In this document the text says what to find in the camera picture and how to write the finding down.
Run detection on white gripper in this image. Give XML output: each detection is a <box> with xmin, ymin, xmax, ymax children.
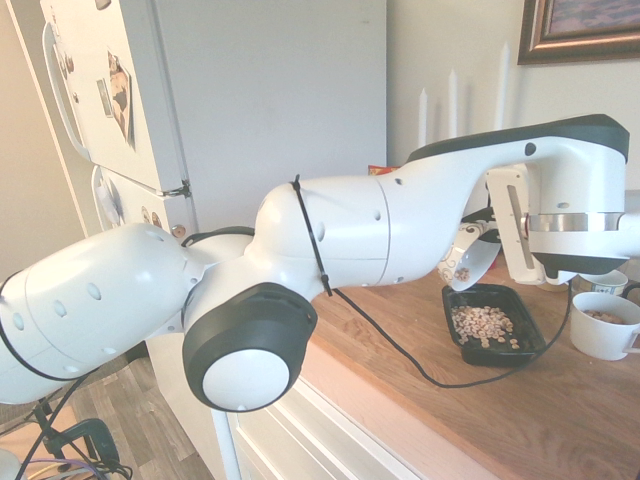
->
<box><xmin>462</xmin><ymin>166</ymin><xmax>547</xmax><ymax>288</ymax></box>

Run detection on white swirl-patterned bowl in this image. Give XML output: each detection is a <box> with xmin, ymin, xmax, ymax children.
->
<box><xmin>436</xmin><ymin>222</ymin><xmax>502</xmax><ymax>294</ymax></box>

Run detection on cereal rings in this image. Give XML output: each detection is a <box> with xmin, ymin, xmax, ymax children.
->
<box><xmin>448</xmin><ymin>267</ymin><xmax>522</xmax><ymax>352</ymax></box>

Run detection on cereal in white mug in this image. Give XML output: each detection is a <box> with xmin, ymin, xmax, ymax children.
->
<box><xmin>582</xmin><ymin>308</ymin><xmax>629</xmax><ymax>326</ymax></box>

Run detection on black plastic food container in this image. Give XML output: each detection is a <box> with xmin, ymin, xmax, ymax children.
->
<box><xmin>441</xmin><ymin>283</ymin><xmax>547</xmax><ymax>367</ymax></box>

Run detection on medium white taper candle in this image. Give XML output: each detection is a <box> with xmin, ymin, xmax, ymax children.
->
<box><xmin>447</xmin><ymin>68</ymin><xmax>459</xmax><ymax>139</ymax></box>

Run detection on short white taper candle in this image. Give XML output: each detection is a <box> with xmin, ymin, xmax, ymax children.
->
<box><xmin>417</xmin><ymin>87</ymin><xmax>428</xmax><ymax>147</ymax></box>

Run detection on white cup with patterned band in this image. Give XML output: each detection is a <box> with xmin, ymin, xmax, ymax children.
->
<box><xmin>572</xmin><ymin>271</ymin><xmax>630</xmax><ymax>301</ymax></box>

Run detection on tall white taper candle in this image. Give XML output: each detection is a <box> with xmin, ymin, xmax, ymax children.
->
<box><xmin>493</xmin><ymin>41</ymin><xmax>512</xmax><ymax>129</ymax></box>

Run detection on large plain white mug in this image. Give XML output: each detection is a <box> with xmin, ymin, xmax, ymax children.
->
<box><xmin>569</xmin><ymin>291</ymin><xmax>640</xmax><ymax>362</ymax></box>

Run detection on framed picture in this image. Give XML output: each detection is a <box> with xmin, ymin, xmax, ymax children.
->
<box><xmin>517</xmin><ymin>0</ymin><xmax>640</xmax><ymax>67</ymax></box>

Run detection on white refrigerator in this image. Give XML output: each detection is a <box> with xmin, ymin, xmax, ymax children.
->
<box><xmin>7</xmin><ymin>0</ymin><xmax>389</xmax><ymax>480</ymax></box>

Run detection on white kitchen cabinet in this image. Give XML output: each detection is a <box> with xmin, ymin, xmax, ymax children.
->
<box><xmin>212</xmin><ymin>377</ymin><xmax>422</xmax><ymax>480</ymax></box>

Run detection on large photo fridge magnet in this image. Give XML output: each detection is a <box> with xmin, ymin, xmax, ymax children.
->
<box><xmin>106</xmin><ymin>46</ymin><xmax>136</xmax><ymax>150</ymax></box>

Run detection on small grey photo magnet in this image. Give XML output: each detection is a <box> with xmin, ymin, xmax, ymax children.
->
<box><xmin>95</xmin><ymin>78</ymin><xmax>113</xmax><ymax>119</ymax></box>

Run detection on green clamp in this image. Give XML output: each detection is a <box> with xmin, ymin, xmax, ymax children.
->
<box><xmin>27</xmin><ymin>402</ymin><xmax>122</xmax><ymax>467</ymax></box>

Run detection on black tripod stand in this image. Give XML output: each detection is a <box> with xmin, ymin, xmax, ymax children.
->
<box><xmin>27</xmin><ymin>397</ymin><xmax>62</xmax><ymax>426</ymax></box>

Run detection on plywood mounting board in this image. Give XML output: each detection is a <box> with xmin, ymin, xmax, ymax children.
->
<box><xmin>0</xmin><ymin>403</ymin><xmax>87</xmax><ymax>480</ymax></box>

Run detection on black camera cable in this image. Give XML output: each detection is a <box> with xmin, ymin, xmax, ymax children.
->
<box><xmin>19</xmin><ymin>227</ymin><xmax>574</xmax><ymax>476</ymax></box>

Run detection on short white refrigerator handle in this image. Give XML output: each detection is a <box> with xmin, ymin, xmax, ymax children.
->
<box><xmin>90</xmin><ymin>166</ymin><xmax>127</xmax><ymax>232</ymax></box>

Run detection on long white refrigerator handle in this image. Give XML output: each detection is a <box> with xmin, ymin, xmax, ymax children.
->
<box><xmin>41</xmin><ymin>21</ymin><xmax>94</xmax><ymax>165</ymax></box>

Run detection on bundle of coloured cables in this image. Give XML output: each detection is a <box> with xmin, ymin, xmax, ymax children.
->
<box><xmin>18</xmin><ymin>455</ymin><xmax>135</xmax><ymax>480</ymax></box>

